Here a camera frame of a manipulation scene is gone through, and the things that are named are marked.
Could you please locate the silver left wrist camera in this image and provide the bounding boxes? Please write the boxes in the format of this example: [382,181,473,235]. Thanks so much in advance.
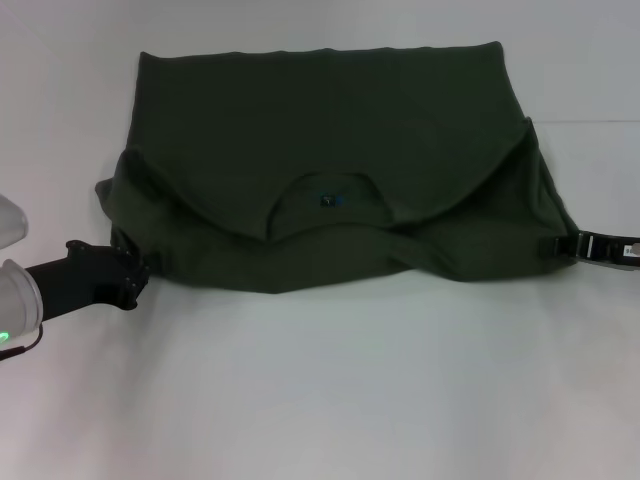
[0,194,30,250]

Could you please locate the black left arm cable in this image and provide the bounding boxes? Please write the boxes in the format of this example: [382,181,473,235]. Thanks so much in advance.
[0,322,46,362]

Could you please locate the dark green printed t-shirt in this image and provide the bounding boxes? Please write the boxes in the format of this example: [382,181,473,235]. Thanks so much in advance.
[93,40,582,297]

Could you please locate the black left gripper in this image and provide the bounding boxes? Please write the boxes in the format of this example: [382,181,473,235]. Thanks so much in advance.
[23,230,152,325]

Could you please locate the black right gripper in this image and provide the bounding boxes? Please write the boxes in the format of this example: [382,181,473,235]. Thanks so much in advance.
[538,229,640,272]

